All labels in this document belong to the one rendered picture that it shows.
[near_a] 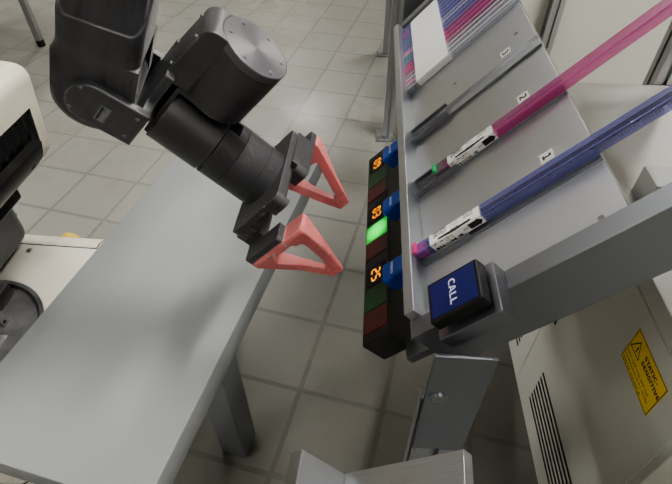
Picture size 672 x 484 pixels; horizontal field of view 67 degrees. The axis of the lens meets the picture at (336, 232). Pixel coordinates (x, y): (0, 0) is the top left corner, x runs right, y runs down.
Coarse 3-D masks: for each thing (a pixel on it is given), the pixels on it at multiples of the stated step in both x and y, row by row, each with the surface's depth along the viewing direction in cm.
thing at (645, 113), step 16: (656, 96) 39; (640, 112) 39; (656, 112) 39; (608, 128) 41; (624, 128) 40; (640, 128) 40; (576, 144) 43; (592, 144) 41; (608, 144) 41; (560, 160) 43; (576, 160) 42; (528, 176) 45; (544, 176) 43; (560, 176) 43; (512, 192) 45; (528, 192) 45; (480, 208) 47; (496, 208) 46; (416, 256) 51
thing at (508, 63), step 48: (480, 48) 68; (528, 48) 59; (432, 96) 71; (480, 96) 61; (528, 96) 54; (432, 144) 64; (528, 144) 50; (432, 192) 58; (480, 192) 51; (576, 192) 42; (480, 240) 47; (528, 240) 43
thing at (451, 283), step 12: (468, 264) 40; (456, 276) 40; (468, 276) 39; (432, 288) 42; (444, 288) 41; (456, 288) 40; (468, 288) 38; (432, 300) 41; (444, 300) 40; (456, 300) 39; (468, 300) 38; (432, 312) 40; (444, 312) 39
